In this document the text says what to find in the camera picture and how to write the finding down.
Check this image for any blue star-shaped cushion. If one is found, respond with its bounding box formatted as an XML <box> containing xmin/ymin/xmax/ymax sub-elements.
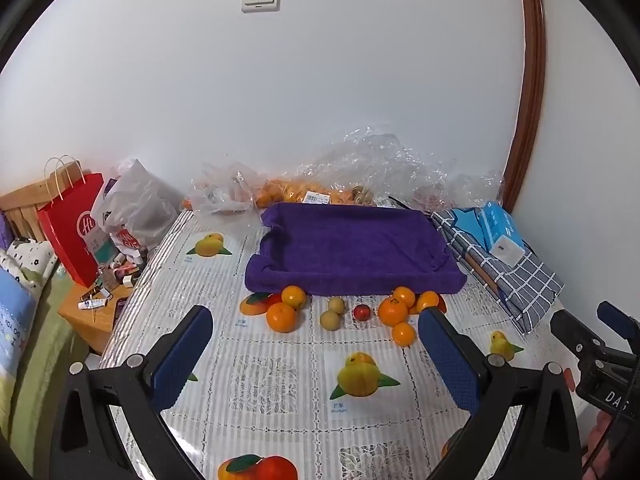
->
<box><xmin>451</xmin><ymin>207</ymin><xmax>489</xmax><ymax>252</ymax></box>

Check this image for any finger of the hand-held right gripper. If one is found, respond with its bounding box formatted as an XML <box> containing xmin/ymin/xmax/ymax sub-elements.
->
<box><xmin>596</xmin><ymin>301</ymin><xmax>640</xmax><ymax>342</ymax></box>
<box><xmin>550</xmin><ymin>310</ymin><xmax>610</xmax><ymax>362</ymax></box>

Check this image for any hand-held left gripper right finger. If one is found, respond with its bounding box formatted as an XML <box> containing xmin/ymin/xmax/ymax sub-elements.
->
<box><xmin>418</xmin><ymin>306</ymin><xmax>584</xmax><ymax>480</ymax></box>

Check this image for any cluster of small bottles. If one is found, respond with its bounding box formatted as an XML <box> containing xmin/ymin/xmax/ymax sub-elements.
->
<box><xmin>92</xmin><ymin>249</ymin><xmax>148</xmax><ymax>291</ymax></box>

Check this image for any crumpled clear plastic wrap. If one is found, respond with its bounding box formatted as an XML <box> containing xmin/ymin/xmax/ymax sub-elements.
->
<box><xmin>295</xmin><ymin>121</ymin><xmax>507</xmax><ymax>212</ymax></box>

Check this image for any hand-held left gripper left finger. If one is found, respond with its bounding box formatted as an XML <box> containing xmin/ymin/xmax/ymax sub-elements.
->
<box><xmin>50</xmin><ymin>304</ymin><xmax>215</xmax><ymax>480</ymax></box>

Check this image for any purple towel-lined tray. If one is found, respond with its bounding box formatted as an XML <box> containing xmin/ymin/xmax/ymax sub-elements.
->
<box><xmin>245</xmin><ymin>202</ymin><xmax>468</xmax><ymax>297</ymax></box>

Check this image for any blue printed blanket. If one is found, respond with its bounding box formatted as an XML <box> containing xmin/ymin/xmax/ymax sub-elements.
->
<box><xmin>0</xmin><ymin>269</ymin><xmax>40</xmax><ymax>387</ymax></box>

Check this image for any white dotted pillow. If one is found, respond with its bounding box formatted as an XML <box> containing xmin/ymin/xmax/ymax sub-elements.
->
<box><xmin>0</xmin><ymin>236</ymin><xmax>59</xmax><ymax>282</ymax></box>

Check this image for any person's right hand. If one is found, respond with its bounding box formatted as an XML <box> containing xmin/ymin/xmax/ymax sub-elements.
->
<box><xmin>582</xmin><ymin>412</ymin><xmax>623</xmax><ymax>476</ymax></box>

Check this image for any clear plastic bag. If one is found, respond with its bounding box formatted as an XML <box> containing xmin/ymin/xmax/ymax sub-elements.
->
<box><xmin>181</xmin><ymin>162</ymin><xmax>269</xmax><ymax>217</ymax></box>

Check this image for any clear bag of oranges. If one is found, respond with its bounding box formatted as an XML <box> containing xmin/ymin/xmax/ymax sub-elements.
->
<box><xmin>255</xmin><ymin>176</ymin><xmax>375</xmax><ymax>209</ymax></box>

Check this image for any blue tissue pack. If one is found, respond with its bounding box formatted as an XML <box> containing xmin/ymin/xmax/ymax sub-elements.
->
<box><xmin>476</xmin><ymin>200</ymin><xmax>527</xmax><ymax>265</ymax></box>

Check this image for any wooden headboard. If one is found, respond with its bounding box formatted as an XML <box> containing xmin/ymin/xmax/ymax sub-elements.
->
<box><xmin>0</xmin><ymin>180</ymin><xmax>57</xmax><ymax>242</ymax></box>

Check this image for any white plastic bag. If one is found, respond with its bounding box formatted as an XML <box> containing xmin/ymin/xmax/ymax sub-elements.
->
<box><xmin>91</xmin><ymin>158</ymin><xmax>182</xmax><ymax>263</ymax></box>

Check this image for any green bedsheet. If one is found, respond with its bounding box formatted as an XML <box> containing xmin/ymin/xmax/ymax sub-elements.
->
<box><xmin>9</xmin><ymin>274</ymin><xmax>87</xmax><ymax>463</ymax></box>

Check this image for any large orange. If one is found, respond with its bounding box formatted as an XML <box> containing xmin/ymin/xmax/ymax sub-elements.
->
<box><xmin>265</xmin><ymin>302</ymin><xmax>299</xmax><ymax>334</ymax></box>
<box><xmin>377</xmin><ymin>297</ymin><xmax>409</xmax><ymax>326</ymax></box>

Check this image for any wooden nightstand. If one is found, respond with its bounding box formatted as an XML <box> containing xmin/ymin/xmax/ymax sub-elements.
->
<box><xmin>57</xmin><ymin>260</ymin><xmax>147</xmax><ymax>357</ymax></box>

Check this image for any red paper shopping bag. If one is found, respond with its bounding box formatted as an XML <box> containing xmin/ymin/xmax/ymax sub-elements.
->
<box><xmin>37</xmin><ymin>156</ymin><xmax>106</xmax><ymax>287</ymax></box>

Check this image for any fruit-print tablecloth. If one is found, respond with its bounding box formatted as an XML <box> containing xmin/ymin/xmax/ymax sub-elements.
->
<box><xmin>100</xmin><ymin>209</ymin><xmax>591</xmax><ymax>480</ymax></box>

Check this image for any brown wooden door frame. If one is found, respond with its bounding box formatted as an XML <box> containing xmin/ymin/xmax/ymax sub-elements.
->
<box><xmin>500</xmin><ymin>0</ymin><xmax>547</xmax><ymax>211</ymax></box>

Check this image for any grey checkered cloth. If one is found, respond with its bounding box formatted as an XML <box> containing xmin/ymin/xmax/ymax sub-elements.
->
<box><xmin>431</xmin><ymin>207</ymin><xmax>565</xmax><ymax>334</ymax></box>

